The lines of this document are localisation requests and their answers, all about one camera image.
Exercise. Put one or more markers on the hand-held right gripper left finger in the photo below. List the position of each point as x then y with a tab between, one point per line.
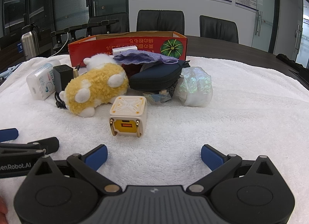
96	158

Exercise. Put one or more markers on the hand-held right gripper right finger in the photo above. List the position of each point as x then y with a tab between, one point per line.
212	158

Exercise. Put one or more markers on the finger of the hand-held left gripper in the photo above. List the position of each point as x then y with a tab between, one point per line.
49	144
8	135

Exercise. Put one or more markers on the white cube charger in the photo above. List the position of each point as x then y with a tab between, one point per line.
128	108

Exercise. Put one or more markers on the black power adapter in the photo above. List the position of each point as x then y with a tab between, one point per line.
61	76

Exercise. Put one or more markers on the iridescent plastic bag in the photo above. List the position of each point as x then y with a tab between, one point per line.
195	85

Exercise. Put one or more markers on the yellow and white plush toy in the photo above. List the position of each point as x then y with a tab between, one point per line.
96	81

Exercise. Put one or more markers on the foil wrapper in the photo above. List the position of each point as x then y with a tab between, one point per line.
157	98

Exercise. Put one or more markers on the dark blue zip pouch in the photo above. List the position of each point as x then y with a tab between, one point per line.
154	77

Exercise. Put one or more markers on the purple knitted cloth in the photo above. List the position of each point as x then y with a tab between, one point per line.
137	58

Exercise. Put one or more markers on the red cardboard box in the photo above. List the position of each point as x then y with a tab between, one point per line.
103	46

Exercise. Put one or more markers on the dark wooden desktop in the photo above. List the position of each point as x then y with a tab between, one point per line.
241	50

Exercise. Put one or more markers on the white towel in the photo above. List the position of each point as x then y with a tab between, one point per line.
217	122

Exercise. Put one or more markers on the blue desk sign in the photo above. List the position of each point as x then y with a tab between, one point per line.
20	46

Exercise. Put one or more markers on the steel thermos jug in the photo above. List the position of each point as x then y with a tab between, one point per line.
30	45

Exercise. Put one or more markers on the dark cloth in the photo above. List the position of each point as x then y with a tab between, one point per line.
293	60

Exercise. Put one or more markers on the black office chair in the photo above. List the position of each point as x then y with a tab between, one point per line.
108	27
218	29
159	22

